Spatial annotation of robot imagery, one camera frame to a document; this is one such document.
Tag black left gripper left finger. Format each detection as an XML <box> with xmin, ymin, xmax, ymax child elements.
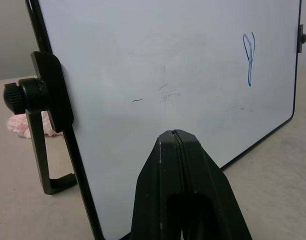
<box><xmin>129</xmin><ymin>129</ymin><xmax>184</xmax><ymax>240</ymax></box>

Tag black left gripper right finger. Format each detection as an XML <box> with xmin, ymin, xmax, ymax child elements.
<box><xmin>173</xmin><ymin>129</ymin><xmax>254</xmax><ymax>240</ymax></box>

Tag pink fluffy cloth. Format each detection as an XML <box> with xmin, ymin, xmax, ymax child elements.
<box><xmin>5</xmin><ymin>111</ymin><xmax>64</xmax><ymax>139</ymax></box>

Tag white board with black frame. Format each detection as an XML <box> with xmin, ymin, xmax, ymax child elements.
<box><xmin>25</xmin><ymin>0</ymin><xmax>303</xmax><ymax>240</ymax></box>

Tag black board stand bracket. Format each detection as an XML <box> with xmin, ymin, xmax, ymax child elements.
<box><xmin>2</xmin><ymin>51</ymin><xmax>78</xmax><ymax>196</ymax></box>

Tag black right knob bracket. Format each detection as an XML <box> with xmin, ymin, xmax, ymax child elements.
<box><xmin>296</xmin><ymin>24</ymin><xmax>306</xmax><ymax>54</ymax></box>

